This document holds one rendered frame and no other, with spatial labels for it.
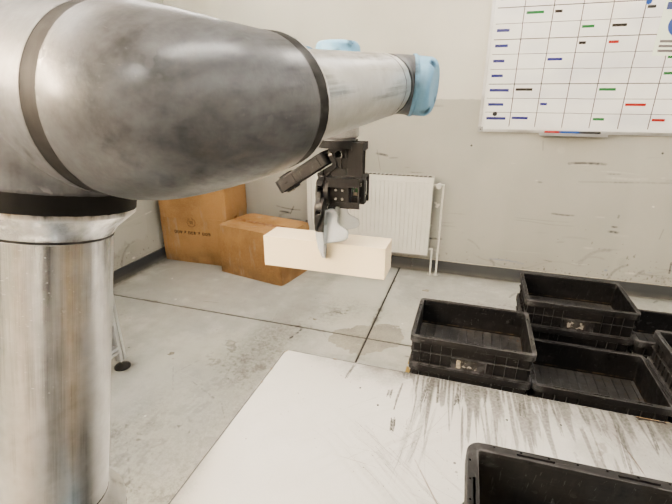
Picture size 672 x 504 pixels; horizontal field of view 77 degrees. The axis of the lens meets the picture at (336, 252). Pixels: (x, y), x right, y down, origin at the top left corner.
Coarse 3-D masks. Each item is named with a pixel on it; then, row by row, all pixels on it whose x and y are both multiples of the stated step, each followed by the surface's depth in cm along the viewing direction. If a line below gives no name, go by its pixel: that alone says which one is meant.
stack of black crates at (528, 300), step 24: (528, 288) 194; (552, 288) 191; (576, 288) 187; (600, 288) 184; (528, 312) 170; (552, 312) 167; (576, 312) 164; (600, 312) 160; (624, 312) 158; (552, 336) 170; (576, 336) 166; (600, 336) 163; (624, 336) 162
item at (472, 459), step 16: (480, 448) 55; (496, 448) 55; (544, 464) 53; (560, 464) 53; (576, 464) 53; (464, 480) 53; (608, 480) 51; (624, 480) 51; (640, 480) 51; (656, 480) 51; (464, 496) 51
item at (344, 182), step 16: (320, 144) 72; (336, 144) 70; (352, 144) 71; (336, 160) 73; (352, 160) 72; (320, 176) 74; (336, 176) 74; (352, 176) 73; (368, 176) 77; (336, 192) 74; (352, 192) 74; (368, 192) 78; (352, 208) 73
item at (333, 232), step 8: (328, 216) 75; (336, 216) 75; (328, 224) 75; (336, 224) 75; (320, 232) 75; (328, 232) 76; (336, 232) 75; (344, 232) 75; (320, 240) 76; (328, 240) 76; (336, 240) 75; (344, 240) 75; (320, 248) 77
